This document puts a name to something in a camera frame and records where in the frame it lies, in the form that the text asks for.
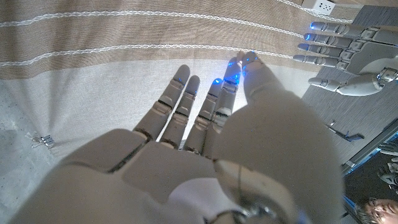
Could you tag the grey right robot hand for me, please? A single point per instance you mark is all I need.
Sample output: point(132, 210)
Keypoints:
point(186, 174)

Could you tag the white power strip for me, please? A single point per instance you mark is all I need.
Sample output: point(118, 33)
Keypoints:
point(320, 6)

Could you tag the metal binder clip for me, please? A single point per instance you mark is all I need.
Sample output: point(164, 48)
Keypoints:
point(45, 141)

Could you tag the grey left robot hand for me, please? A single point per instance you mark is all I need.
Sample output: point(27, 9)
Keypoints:
point(370, 56)

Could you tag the dark grey wooden door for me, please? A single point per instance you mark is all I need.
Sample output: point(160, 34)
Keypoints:
point(342, 112)

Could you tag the beige striped backdrop cloth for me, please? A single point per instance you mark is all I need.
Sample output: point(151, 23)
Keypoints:
point(93, 77)

